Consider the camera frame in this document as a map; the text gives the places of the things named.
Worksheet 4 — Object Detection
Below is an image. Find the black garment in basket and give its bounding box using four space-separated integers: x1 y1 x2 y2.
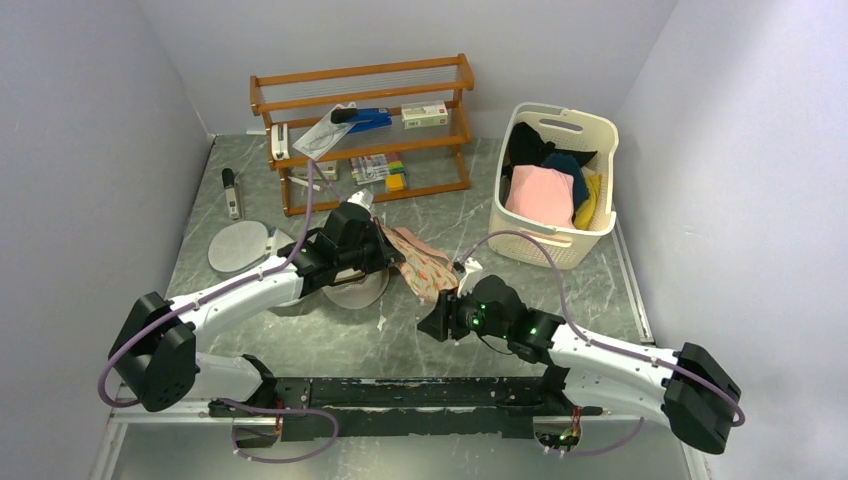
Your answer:
501 122 597 179

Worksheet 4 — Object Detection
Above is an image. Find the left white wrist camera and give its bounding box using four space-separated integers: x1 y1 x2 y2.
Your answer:
346 189 374 212

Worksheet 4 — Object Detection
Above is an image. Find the highlighter marker pack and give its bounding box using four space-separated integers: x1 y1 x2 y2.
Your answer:
349 152 405 185

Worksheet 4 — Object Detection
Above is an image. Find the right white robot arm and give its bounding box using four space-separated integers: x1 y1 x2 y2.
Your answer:
417 275 742 455

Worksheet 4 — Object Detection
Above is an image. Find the aluminium frame rail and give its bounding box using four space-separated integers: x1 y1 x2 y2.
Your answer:
92 402 710 479

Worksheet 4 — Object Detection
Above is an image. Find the clear plastic packet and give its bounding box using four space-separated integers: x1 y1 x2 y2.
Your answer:
293 102 357 161

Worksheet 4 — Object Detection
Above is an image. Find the black silver marker device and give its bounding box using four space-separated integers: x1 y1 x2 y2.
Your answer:
221 168 242 221

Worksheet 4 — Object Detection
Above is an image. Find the blue stapler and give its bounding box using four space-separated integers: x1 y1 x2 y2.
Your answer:
330 107 392 134

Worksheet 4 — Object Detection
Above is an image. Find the wooden shelf rack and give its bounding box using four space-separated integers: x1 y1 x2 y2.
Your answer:
249 53 474 216

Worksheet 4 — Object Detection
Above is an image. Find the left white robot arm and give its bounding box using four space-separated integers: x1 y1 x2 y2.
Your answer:
98 201 405 416

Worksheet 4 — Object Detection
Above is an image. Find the floral mesh laundry bag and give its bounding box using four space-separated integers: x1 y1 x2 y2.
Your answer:
381 226 459 302

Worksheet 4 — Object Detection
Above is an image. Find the pink folded cloth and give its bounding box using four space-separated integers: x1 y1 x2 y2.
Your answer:
505 165 575 228

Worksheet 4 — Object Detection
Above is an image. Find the small white box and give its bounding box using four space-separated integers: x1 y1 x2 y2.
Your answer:
289 161 339 181

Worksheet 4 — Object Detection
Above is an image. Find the white red pen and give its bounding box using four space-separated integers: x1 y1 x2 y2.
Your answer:
288 177 325 192

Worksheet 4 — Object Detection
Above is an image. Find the white green box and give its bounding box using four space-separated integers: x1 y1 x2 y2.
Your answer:
401 100 449 129

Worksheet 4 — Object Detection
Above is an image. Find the yellow cloth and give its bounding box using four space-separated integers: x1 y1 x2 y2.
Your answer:
573 174 602 230

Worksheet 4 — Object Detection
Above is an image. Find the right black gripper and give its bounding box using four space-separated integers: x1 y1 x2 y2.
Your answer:
418 282 511 341

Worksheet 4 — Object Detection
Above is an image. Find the dark teal cloth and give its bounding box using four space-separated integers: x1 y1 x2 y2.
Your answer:
542 153 589 209

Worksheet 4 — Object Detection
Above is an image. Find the cream laundry basket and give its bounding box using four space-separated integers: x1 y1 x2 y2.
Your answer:
489 102 619 269

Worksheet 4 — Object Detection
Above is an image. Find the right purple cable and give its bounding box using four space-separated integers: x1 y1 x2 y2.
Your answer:
457 230 747 460

